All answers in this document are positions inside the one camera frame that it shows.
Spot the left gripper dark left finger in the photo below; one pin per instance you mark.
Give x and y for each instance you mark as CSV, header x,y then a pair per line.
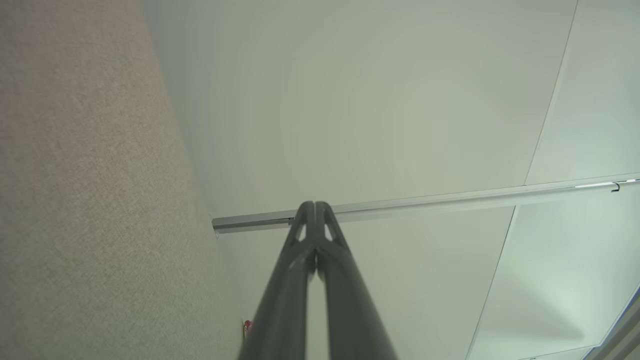
x,y
282,310

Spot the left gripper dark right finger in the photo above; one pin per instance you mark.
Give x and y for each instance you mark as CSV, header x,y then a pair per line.
x,y
352,315

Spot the grey slotted metal wall post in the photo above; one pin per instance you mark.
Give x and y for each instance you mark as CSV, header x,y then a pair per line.
x,y
450,200

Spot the grey partition frame rail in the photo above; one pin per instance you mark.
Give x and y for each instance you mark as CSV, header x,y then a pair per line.
x,y
625,335

